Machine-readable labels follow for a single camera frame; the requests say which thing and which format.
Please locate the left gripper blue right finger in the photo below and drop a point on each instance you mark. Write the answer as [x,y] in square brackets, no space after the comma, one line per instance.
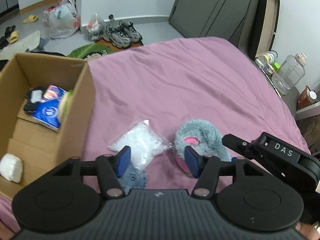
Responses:
[194,161]

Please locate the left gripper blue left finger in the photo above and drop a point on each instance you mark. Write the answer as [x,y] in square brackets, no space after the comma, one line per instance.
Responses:
[122,160]

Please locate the blue grey patterned sock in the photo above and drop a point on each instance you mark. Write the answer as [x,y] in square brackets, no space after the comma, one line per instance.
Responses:
[133,179]

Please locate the grey fluffy plush slipper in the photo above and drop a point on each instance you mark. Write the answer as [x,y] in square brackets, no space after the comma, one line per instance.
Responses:
[203,137]

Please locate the clear bag white stuffing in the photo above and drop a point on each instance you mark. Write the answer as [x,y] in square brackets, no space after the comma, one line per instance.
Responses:
[144,142]

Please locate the burger plush toy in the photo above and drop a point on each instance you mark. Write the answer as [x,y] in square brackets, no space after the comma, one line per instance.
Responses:
[64,105]

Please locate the blue tissue pack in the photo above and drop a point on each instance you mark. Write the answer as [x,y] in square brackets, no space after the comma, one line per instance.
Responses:
[47,110]

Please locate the black pouch white label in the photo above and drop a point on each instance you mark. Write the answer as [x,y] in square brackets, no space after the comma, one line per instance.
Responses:
[33,97]

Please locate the white sock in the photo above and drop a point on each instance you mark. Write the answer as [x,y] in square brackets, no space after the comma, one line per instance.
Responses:
[11,168]

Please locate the person's right hand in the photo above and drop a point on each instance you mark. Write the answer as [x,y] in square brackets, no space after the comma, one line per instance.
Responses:
[308,231]

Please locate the white side shelf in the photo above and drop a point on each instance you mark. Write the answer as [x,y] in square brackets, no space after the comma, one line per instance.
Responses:
[307,120]

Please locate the large clear plastic jug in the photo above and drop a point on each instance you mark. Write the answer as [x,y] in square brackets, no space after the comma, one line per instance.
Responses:
[290,73]

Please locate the white jar green lid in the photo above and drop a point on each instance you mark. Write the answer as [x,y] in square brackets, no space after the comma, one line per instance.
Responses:
[268,62]

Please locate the brown cardboard box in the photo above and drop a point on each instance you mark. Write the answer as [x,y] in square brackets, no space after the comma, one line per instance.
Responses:
[40,147]

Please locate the green leaf cartoon rug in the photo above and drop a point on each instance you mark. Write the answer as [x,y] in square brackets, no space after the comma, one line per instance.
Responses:
[91,51]

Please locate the grey sneaker left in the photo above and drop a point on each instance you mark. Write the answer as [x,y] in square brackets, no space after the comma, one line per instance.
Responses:
[117,37]

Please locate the grey sneaker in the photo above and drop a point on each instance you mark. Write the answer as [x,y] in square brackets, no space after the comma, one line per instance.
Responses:
[117,37]
[128,29]

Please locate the wooden framed board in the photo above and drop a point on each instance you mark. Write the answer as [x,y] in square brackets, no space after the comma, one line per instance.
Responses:
[264,28]

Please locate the grey sneaker right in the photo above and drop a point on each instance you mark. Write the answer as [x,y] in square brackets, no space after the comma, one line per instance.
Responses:
[128,29]

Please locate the small clear plastic bag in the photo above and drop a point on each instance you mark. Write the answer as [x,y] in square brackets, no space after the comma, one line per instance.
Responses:
[95,29]

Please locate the black clothes pile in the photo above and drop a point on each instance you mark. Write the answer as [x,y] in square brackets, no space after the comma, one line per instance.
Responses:
[47,53]

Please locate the white towel on floor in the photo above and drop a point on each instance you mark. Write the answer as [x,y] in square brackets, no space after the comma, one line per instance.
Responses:
[28,43]

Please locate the large white plastic bag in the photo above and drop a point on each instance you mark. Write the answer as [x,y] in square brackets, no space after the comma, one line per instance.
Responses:
[63,20]

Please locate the grey door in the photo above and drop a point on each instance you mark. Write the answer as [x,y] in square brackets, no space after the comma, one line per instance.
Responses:
[228,19]

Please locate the yellow slipper near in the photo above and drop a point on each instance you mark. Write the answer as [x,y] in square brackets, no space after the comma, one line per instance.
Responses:
[14,36]

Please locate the yellow slipper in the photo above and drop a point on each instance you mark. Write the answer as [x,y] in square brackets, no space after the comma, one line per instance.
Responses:
[30,19]
[14,36]

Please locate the black slipper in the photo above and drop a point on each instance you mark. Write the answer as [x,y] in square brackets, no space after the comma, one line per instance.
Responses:
[4,39]

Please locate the yellow slipper far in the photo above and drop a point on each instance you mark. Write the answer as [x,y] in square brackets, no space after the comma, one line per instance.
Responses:
[30,19]

